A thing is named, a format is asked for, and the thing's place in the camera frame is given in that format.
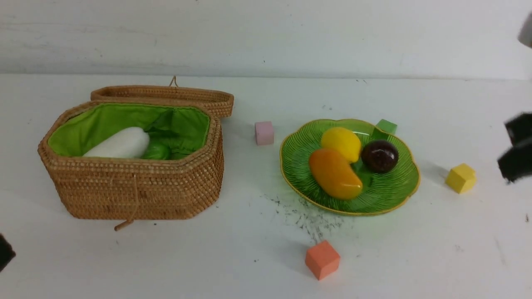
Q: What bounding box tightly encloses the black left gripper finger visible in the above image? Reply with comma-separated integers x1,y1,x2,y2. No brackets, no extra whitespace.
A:
0,234,16,271

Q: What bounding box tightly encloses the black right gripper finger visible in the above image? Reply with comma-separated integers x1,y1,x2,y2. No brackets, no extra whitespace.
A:
504,112,532,146
498,139,532,183

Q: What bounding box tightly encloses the dark purple toy mangosteen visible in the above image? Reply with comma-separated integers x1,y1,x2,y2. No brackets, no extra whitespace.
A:
360,140,399,174

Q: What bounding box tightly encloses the white toy radish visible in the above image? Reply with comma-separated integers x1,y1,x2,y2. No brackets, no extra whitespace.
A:
82,109,177,159

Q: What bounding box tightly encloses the yellow toy lemon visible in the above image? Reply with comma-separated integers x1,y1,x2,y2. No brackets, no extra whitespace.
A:
320,127,362,164

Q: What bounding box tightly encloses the green toy cucumber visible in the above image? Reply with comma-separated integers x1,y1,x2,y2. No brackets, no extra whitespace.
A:
141,142,171,160

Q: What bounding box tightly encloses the orange yellow toy mango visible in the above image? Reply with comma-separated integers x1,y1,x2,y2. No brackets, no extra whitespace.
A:
308,148,364,200

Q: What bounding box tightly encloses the yellow foam cube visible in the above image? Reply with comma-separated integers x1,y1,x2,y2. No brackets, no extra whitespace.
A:
445,163,477,194

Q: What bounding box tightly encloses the green foam cube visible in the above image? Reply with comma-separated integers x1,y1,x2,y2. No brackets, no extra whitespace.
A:
370,119,397,140

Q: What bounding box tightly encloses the green glass leaf plate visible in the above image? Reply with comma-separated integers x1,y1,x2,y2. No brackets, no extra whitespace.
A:
279,119,421,216

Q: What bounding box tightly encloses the woven wicker basket green lining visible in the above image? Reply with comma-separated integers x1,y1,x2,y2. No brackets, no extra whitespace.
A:
38,101,224,230

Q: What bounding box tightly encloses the orange foam cube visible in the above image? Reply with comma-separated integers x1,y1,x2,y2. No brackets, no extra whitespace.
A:
305,240,340,280

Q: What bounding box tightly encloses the pink foam cube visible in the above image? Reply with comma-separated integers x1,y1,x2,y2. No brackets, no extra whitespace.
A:
254,121,274,146

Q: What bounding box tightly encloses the woven wicker basket lid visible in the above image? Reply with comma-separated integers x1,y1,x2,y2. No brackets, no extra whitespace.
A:
91,77,234,118

